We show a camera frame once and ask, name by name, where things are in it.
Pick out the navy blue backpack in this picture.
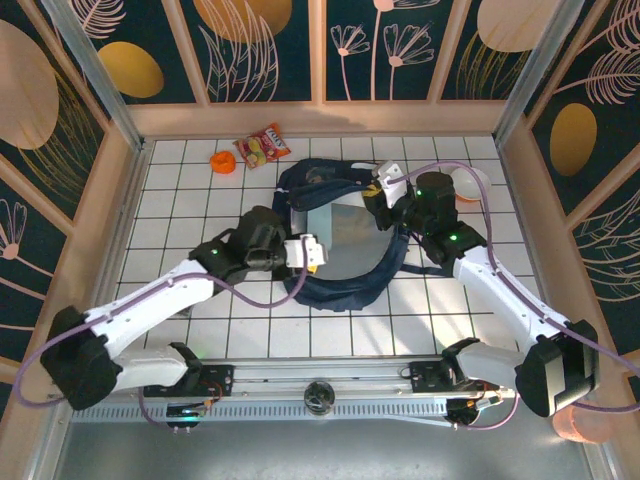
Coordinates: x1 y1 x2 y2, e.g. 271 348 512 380
272 157 451 312

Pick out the red yellow snack bag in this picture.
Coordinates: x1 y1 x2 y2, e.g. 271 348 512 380
232 122 292 171

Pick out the white bowl orange outside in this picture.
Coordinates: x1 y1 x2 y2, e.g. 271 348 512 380
451 167 491 204

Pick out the small orange cup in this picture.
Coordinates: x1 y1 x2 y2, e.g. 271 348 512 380
208 150 237 175

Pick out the black round knob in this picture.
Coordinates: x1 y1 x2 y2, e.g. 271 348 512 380
303 380 336 416

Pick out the left black controller box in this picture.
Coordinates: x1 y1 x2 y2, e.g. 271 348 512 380
165 402 211 431

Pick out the black controller box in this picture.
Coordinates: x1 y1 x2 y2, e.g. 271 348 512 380
165 402 211 431
446 394 504 431

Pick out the right black controller box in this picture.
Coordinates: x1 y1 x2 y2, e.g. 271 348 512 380
446 394 504 431

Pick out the translucent pink cup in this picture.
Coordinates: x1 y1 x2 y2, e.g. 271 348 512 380
552 404 614 444

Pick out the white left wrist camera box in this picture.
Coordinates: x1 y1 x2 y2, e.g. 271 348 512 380
283 232 329 269

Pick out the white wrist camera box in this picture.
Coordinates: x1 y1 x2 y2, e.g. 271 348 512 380
374 160 411 206
283 232 329 269

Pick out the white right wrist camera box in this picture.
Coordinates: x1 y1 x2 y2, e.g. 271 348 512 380
374 160 411 206

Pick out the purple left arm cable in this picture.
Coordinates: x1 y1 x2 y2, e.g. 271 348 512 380
12 234 314 431

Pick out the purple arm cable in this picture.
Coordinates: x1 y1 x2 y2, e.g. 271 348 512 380
12 234 314 431
394 160 640 431

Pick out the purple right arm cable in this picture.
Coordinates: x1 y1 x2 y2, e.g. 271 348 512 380
394 160 640 431

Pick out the aluminium mounting rail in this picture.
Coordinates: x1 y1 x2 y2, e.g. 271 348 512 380
47 353 596 401

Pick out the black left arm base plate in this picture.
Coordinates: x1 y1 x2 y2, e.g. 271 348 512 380
143 363 236 399

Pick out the slotted metal cable tray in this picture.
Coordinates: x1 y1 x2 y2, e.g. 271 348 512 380
67 399 451 425

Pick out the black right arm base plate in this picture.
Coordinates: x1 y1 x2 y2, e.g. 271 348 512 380
409 358 501 395

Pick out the aluminium frame post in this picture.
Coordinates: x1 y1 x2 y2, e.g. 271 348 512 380
492 0 586 146
39 0 147 151

